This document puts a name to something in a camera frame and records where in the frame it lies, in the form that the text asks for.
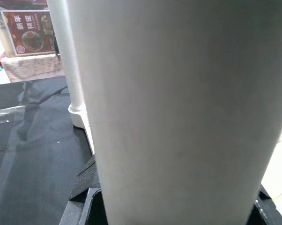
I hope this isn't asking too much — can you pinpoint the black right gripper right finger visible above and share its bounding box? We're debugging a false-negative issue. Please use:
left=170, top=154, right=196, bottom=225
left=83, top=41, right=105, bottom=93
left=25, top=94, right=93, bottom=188
left=250, top=185, right=282, bottom=225

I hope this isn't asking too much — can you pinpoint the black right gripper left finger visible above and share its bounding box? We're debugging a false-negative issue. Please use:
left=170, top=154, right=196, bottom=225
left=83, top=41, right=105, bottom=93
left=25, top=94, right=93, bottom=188
left=60, top=156, right=108, bottom=225

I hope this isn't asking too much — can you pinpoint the white plastic table leg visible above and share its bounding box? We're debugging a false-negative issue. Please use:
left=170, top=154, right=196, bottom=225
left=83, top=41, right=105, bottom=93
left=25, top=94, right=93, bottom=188
left=46, top=0, right=87, bottom=111
left=66, top=0, right=282, bottom=225

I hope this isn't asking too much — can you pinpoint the beige table cover cloth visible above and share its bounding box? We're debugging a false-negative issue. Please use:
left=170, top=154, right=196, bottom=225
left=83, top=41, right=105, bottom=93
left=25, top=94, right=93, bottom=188
left=0, top=53, right=65, bottom=83

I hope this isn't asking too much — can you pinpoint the black bag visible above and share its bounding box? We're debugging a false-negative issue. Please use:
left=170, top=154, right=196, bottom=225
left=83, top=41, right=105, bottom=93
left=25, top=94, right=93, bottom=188
left=52, top=30, right=61, bottom=56

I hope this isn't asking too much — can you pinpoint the clear storage box orange lid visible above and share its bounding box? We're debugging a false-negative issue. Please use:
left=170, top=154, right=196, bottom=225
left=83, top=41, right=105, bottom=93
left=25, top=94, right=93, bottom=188
left=0, top=9, right=57, bottom=57

